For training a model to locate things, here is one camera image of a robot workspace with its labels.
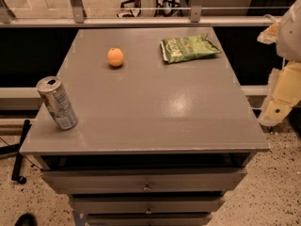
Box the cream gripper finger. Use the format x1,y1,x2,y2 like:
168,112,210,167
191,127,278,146
258,100,292,127
257,23,279,44

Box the orange fruit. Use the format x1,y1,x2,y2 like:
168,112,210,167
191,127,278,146
107,48,124,67

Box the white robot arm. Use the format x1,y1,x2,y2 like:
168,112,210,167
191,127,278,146
257,0,301,127

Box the green chip bag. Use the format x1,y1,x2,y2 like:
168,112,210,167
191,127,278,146
160,34,220,64

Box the office chair base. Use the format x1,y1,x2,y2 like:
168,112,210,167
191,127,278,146
117,0,182,18

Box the grey drawer cabinet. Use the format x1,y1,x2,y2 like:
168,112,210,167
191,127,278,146
19,26,271,226

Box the top grey drawer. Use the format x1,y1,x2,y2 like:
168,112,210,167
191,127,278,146
42,168,247,195

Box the grey drawer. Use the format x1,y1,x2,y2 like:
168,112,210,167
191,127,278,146
87,214,212,226
42,168,247,195
70,194,225,214

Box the grey metal railing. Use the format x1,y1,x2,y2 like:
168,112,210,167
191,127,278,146
0,0,301,28

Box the bottom grey drawer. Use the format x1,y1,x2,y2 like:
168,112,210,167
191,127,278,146
87,214,212,226

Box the middle grey drawer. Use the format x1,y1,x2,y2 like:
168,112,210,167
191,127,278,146
70,194,225,214

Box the silver drink can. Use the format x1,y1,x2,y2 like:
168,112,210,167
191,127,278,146
37,76,78,130

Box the black stand leg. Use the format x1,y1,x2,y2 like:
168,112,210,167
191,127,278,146
0,120,31,185

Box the black shoe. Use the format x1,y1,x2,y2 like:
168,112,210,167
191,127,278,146
14,214,37,226

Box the white cable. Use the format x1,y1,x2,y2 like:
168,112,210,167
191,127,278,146
263,13,281,24

